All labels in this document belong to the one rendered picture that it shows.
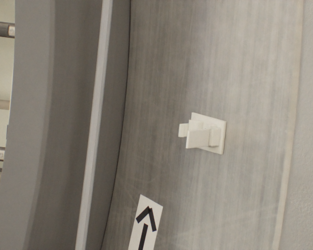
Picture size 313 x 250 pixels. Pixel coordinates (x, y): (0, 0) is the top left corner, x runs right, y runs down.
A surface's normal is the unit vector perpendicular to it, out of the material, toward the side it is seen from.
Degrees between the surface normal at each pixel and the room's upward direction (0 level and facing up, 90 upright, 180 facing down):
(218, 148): 90
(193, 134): 91
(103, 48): 91
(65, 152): 93
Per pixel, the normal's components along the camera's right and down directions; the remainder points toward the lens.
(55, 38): 0.70, 0.10
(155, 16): -0.72, 0.04
